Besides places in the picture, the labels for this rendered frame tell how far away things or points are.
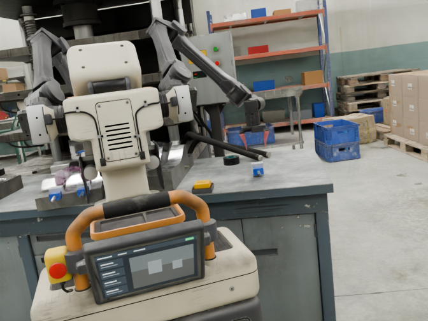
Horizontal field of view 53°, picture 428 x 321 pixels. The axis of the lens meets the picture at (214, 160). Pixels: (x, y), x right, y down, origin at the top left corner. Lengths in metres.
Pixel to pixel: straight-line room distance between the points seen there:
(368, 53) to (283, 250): 7.23
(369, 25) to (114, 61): 7.70
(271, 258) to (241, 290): 0.72
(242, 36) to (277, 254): 6.91
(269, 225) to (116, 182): 0.69
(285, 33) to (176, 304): 7.67
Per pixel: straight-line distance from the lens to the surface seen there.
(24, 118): 1.39
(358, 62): 8.73
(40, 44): 1.72
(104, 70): 1.32
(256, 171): 1.80
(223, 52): 2.52
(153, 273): 0.99
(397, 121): 5.99
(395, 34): 8.94
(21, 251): 2.09
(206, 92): 2.54
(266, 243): 1.78
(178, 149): 2.01
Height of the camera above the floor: 1.26
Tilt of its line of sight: 12 degrees down
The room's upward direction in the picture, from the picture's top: 7 degrees counter-clockwise
